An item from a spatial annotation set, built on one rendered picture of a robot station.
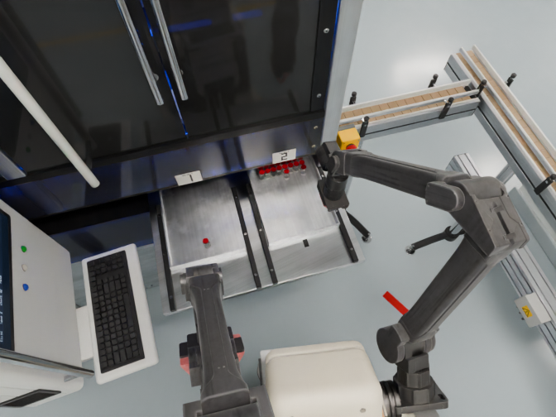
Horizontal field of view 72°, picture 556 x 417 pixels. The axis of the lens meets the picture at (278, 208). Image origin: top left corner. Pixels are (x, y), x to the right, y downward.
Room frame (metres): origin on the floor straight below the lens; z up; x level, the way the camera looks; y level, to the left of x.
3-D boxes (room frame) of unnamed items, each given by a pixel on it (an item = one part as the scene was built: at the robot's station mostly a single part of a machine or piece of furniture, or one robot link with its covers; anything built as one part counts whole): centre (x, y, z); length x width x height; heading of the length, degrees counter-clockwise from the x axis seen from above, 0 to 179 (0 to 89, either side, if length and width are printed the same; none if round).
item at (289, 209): (0.72, -0.05, 0.90); 0.34 x 0.26 x 0.04; 15
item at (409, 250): (0.90, -0.99, 0.07); 0.50 x 0.08 x 0.14; 104
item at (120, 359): (0.34, 0.57, 0.82); 0.40 x 0.14 x 0.02; 19
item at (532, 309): (0.37, -1.06, 0.50); 0.12 x 0.05 x 0.09; 14
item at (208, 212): (0.64, 0.28, 0.90); 0.34 x 0.26 x 0.04; 14
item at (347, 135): (0.90, -0.26, 0.99); 0.08 x 0.07 x 0.07; 14
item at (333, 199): (0.56, -0.16, 1.19); 0.10 x 0.07 x 0.07; 15
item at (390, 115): (1.10, -0.50, 0.92); 0.69 x 0.16 x 0.16; 104
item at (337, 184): (0.57, -0.16, 1.26); 0.07 x 0.06 x 0.07; 16
